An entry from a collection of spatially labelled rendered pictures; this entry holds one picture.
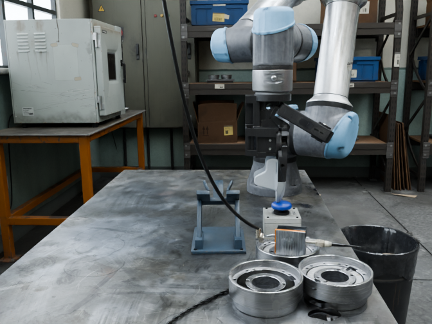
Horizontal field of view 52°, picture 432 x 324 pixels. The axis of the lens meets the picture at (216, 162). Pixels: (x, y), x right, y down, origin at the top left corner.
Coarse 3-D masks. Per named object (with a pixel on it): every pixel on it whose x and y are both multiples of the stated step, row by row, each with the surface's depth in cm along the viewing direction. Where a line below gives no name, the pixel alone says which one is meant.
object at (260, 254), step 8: (256, 240) 76; (256, 248) 73; (272, 248) 75; (312, 248) 75; (256, 256) 74; (264, 256) 71; (272, 256) 70; (280, 256) 69; (288, 256) 69; (296, 256) 69; (304, 256) 69; (296, 264) 69
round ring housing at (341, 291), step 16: (320, 256) 70; (336, 256) 70; (304, 272) 66; (320, 272) 66; (336, 272) 67; (368, 272) 65; (304, 288) 63; (320, 288) 61; (336, 288) 60; (352, 288) 60; (368, 288) 61; (320, 304) 62; (336, 304) 61; (352, 304) 61
